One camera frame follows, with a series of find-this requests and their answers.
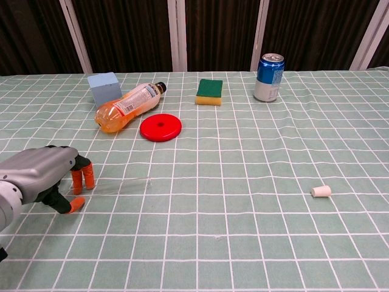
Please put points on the orange juice plastic bottle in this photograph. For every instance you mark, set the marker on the orange juice plastic bottle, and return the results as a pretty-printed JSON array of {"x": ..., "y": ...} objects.
[{"x": 127, "y": 106}]

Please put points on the red plastic disc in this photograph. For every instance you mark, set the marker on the red plastic disc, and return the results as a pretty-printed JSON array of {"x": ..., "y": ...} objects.
[{"x": 165, "y": 130}]

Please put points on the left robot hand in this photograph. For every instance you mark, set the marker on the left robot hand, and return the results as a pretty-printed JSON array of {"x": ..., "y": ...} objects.
[{"x": 36, "y": 173}]

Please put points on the black pleated curtain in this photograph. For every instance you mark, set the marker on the black pleated curtain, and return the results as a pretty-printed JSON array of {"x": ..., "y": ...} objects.
[{"x": 133, "y": 30}]

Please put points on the blue and white soda can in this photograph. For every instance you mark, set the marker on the blue and white soda can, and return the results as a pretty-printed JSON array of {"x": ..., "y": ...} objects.
[{"x": 269, "y": 79}]

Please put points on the green checked tablecloth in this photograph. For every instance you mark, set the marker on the green checked tablecloth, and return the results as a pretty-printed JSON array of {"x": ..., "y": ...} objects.
[{"x": 212, "y": 213}]

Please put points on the white partition frame post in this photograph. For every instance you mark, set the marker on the white partition frame post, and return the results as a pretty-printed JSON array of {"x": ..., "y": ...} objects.
[
  {"x": 76, "y": 36},
  {"x": 177, "y": 36},
  {"x": 259, "y": 36},
  {"x": 369, "y": 36}
]

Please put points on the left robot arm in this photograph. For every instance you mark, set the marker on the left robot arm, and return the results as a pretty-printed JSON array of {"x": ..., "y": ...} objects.
[{"x": 6, "y": 207}]

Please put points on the light blue foam cube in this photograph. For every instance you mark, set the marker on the light blue foam cube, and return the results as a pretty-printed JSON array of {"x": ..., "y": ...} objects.
[{"x": 103, "y": 86}]

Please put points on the white rubber stopper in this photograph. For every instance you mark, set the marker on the white rubber stopper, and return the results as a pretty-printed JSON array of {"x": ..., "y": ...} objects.
[{"x": 321, "y": 191}]

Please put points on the green and yellow sponge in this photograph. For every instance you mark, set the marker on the green and yellow sponge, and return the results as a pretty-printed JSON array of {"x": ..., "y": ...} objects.
[{"x": 209, "y": 89}]

